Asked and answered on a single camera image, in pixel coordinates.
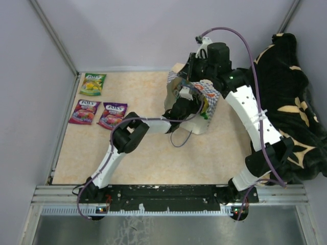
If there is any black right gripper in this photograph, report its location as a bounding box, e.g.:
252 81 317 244
176 53 216 83

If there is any blue checkered paper bag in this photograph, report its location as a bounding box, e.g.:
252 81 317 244
164 63 220 148

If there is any purple snack packet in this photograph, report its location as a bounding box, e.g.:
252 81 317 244
97 102 128 130
68 99 101 125

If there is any green snack packet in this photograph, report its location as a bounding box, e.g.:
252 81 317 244
79 73 106 96
200 97 209 120

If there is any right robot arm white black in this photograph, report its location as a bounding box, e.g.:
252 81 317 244
177 37 294 202

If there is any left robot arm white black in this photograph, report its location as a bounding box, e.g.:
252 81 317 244
77 97 205 204

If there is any black floral blanket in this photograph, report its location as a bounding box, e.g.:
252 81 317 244
254 33 326 184

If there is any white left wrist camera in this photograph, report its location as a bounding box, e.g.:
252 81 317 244
179 86 193 101

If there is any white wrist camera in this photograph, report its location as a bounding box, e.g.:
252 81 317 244
195 36 212 59
179 86 193 101

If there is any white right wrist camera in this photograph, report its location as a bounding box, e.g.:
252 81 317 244
195 36 212 59

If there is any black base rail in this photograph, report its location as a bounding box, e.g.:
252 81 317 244
79 184 259 212

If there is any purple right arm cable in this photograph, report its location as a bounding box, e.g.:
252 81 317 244
200 27 288 222

